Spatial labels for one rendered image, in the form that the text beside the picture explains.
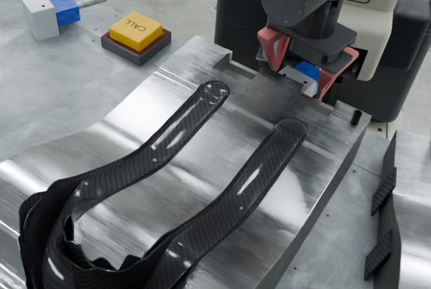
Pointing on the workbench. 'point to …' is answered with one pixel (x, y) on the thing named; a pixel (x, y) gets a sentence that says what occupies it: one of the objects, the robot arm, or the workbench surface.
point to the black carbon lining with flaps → (204, 234)
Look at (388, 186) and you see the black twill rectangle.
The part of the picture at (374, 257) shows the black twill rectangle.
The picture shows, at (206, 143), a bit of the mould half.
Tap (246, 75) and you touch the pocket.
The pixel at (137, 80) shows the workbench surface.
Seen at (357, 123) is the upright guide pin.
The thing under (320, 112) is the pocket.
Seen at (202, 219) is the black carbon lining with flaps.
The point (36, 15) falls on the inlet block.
